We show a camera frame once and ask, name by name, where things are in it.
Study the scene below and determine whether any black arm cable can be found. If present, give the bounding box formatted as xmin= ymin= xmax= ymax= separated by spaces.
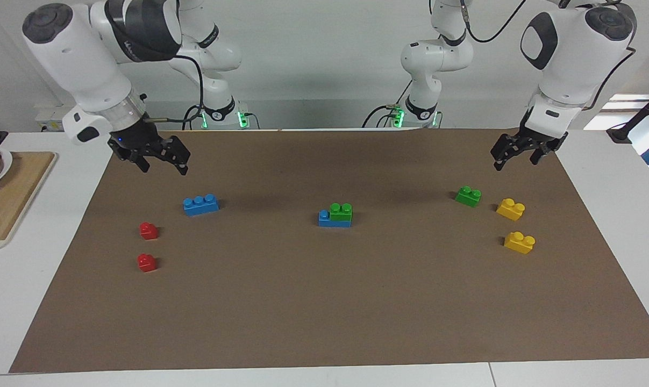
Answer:
xmin=461 ymin=0 xmax=637 ymax=111
xmin=141 ymin=51 xmax=205 ymax=125

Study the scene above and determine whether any brown paper table mat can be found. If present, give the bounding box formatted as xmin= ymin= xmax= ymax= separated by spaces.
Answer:
xmin=9 ymin=127 xmax=649 ymax=374

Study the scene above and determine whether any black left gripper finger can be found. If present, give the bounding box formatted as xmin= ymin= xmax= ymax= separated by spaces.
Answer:
xmin=530 ymin=134 xmax=568 ymax=166
xmin=490 ymin=133 xmax=521 ymax=171

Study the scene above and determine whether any yellow two-stud toy brick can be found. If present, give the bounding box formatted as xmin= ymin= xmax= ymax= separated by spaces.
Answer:
xmin=504 ymin=231 xmax=536 ymax=254
xmin=496 ymin=198 xmax=526 ymax=222

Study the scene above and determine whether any black base cable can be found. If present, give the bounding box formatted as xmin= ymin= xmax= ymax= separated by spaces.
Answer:
xmin=362 ymin=102 xmax=401 ymax=128
xmin=182 ymin=104 xmax=206 ymax=131

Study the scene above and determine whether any white power strip box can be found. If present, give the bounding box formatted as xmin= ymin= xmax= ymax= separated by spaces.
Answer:
xmin=34 ymin=105 xmax=98 ymax=132

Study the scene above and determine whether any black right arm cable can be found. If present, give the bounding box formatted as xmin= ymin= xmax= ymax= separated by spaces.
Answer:
xmin=141 ymin=51 xmax=205 ymax=125

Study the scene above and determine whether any blue three-stud toy brick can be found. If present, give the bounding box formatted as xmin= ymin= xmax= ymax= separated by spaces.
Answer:
xmin=318 ymin=210 xmax=353 ymax=228
xmin=183 ymin=193 xmax=220 ymax=217

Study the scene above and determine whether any wooden cutting board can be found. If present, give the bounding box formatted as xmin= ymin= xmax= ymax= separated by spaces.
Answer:
xmin=0 ymin=151 xmax=58 ymax=252

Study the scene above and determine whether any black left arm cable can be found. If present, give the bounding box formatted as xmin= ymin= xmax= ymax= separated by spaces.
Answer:
xmin=461 ymin=0 xmax=637 ymax=111

